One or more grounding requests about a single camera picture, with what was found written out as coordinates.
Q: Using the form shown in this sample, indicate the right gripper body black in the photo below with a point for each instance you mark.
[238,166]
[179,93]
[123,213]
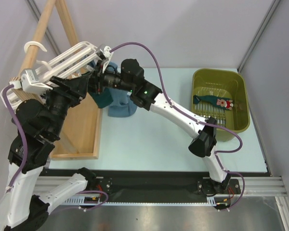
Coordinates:
[98,80]

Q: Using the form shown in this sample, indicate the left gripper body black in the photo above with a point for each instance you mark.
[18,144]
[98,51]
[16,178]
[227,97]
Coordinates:
[73,94]

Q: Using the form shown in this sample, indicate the white plastic clip hanger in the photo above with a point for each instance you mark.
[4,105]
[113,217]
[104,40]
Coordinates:
[67,64]

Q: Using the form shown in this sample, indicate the blue sock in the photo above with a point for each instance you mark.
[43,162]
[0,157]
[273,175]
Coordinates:
[121,106]

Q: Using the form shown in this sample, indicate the green sock with reindeer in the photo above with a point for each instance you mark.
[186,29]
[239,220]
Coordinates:
[218,102]

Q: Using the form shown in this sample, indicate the dark green sock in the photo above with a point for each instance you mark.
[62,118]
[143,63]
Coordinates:
[102,100]

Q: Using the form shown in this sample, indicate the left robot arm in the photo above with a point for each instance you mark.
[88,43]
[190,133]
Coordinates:
[39,126]

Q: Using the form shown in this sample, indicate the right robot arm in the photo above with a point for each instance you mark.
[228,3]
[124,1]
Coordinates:
[125,90]

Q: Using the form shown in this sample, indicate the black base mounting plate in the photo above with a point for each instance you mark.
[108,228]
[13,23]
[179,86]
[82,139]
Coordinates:
[154,186]

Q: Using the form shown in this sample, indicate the olive green plastic basket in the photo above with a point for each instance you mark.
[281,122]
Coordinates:
[221,94]

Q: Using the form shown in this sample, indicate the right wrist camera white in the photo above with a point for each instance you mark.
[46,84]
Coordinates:
[104,53]

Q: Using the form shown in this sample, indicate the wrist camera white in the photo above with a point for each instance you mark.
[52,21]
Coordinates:
[104,53]
[29,82]

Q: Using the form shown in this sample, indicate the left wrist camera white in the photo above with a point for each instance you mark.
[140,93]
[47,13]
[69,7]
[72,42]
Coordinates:
[29,82]

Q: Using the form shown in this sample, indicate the wooden drying rack frame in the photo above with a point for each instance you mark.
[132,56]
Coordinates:
[81,132]

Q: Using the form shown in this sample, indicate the aluminium rail frame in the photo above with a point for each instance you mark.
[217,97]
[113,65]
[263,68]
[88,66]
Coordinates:
[260,187]

